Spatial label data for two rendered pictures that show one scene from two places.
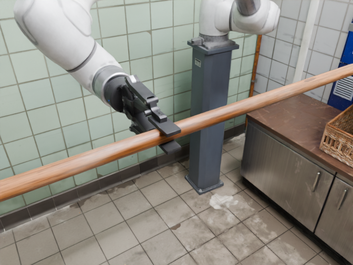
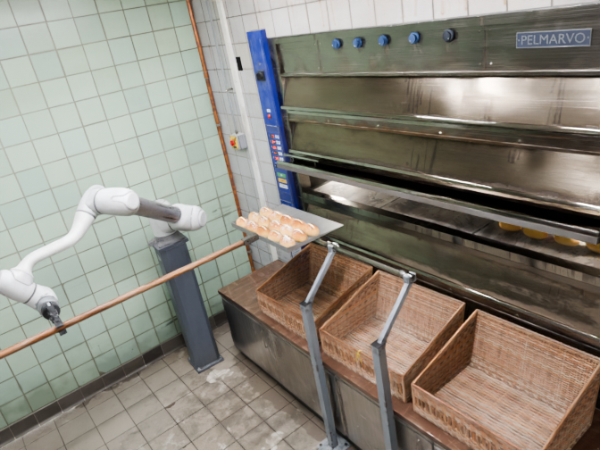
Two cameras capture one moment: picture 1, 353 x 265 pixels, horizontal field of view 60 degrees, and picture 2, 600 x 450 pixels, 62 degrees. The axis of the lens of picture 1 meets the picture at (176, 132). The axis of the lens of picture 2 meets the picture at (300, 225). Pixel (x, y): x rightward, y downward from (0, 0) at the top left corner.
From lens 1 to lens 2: 1.87 m
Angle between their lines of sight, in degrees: 9
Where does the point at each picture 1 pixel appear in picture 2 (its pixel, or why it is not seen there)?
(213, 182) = (210, 359)
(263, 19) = (187, 222)
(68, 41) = (19, 290)
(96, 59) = (37, 295)
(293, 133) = (248, 300)
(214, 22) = (159, 228)
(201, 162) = (190, 341)
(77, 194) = (81, 395)
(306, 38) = not seen: hidden behind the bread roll
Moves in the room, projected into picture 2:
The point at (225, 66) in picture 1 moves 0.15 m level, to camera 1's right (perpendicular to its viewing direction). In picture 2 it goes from (181, 256) to (204, 252)
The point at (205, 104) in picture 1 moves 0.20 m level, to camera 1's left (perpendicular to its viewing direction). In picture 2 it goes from (174, 290) to (144, 295)
